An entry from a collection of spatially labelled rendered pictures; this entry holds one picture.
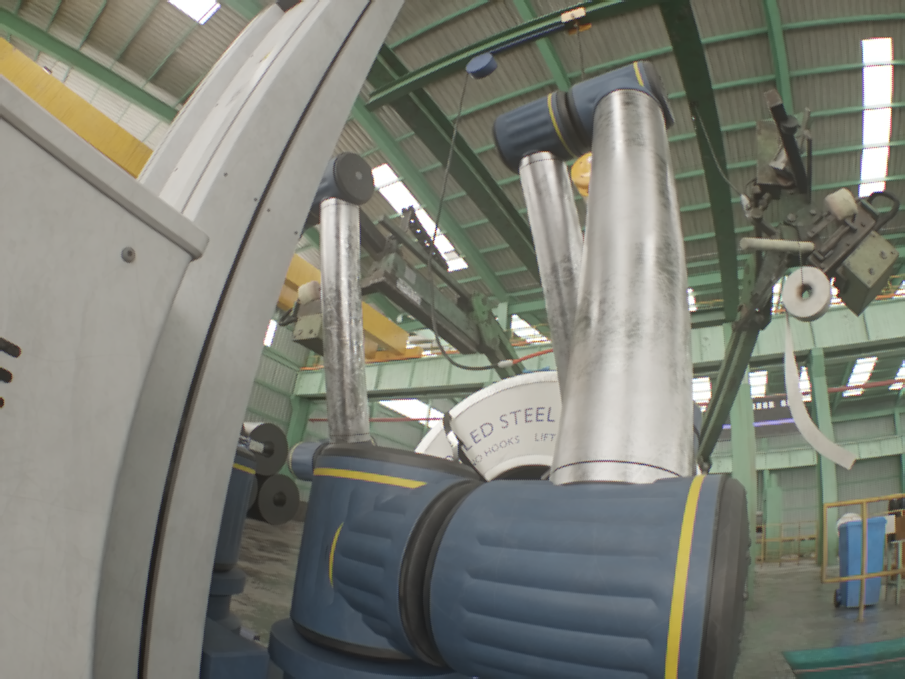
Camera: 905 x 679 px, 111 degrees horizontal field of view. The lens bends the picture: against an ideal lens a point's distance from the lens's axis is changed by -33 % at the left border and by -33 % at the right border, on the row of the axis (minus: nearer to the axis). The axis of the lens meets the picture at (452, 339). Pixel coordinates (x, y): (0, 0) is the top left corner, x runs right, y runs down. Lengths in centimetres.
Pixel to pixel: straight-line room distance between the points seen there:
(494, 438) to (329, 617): 130
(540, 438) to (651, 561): 133
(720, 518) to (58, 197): 43
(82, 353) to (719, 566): 38
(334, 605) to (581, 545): 26
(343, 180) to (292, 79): 65
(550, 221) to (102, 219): 81
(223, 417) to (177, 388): 5
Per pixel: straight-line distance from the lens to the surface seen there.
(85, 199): 28
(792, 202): 178
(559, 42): 1376
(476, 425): 175
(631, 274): 50
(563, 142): 97
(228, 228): 45
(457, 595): 37
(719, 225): 491
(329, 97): 62
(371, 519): 46
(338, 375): 111
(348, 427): 111
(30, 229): 27
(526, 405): 168
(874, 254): 163
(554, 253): 93
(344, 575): 47
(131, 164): 1565
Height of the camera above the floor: 76
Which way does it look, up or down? 24 degrees up
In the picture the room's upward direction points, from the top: 8 degrees clockwise
